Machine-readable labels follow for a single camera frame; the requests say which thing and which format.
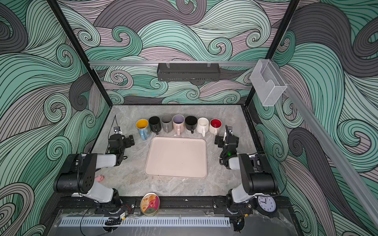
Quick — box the white slotted cable duct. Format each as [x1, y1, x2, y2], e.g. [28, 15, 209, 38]
[58, 217, 231, 228]

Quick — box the aluminium rail right wall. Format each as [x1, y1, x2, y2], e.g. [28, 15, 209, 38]
[271, 61, 378, 226]

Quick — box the black round wall clock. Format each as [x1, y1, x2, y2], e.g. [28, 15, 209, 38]
[256, 195, 278, 217]

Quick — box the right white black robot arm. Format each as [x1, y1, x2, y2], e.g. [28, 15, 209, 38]
[215, 135, 278, 205]

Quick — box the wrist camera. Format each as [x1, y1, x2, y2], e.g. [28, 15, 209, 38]
[223, 125, 232, 141]
[113, 126, 122, 134]

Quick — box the small pink pig toy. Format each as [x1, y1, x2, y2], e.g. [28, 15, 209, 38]
[95, 175, 104, 183]

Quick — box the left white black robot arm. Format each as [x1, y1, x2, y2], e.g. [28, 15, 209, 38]
[53, 134, 135, 207]

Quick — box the blue glazed upside-down mug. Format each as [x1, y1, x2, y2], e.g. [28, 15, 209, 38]
[136, 119, 152, 140]

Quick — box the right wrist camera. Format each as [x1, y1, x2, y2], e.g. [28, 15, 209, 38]
[223, 125, 232, 141]

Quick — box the pink upside-down mug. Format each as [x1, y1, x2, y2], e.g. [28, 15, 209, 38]
[172, 114, 186, 136]

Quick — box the black mug white base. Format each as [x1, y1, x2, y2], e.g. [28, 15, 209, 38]
[185, 116, 197, 134]

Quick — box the black speckled upside-down mug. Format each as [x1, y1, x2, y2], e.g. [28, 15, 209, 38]
[149, 116, 161, 135]

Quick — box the clear acrylic wall holder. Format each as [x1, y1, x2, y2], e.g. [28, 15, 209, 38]
[250, 60, 287, 107]

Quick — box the beige rectangular tray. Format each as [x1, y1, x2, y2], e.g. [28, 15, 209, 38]
[144, 137, 208, 179]

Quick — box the cream mug red inside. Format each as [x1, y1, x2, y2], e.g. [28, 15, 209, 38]
[209, 119, 222, 136]

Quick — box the aluminium rail back wall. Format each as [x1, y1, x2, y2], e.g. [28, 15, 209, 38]
[88, 60, 258, 67]

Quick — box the black wall shelf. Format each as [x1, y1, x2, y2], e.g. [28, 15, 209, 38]
[157, 64, 221, 82]

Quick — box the aluminium rail wall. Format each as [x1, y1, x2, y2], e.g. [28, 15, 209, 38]
[88, 60, 258, 67]
[271, 61, 378, 226]

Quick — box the grey upside-down mug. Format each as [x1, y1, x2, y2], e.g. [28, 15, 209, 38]
[161, 115, 173, 133]

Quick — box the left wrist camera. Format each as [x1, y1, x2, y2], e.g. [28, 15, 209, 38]
[113, 126, 122, 134]

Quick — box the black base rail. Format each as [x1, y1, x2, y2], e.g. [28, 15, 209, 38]
[57, 196, 258, 215]

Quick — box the round colourful tin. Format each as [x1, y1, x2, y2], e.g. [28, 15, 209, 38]
[140, 193, 160, 216]

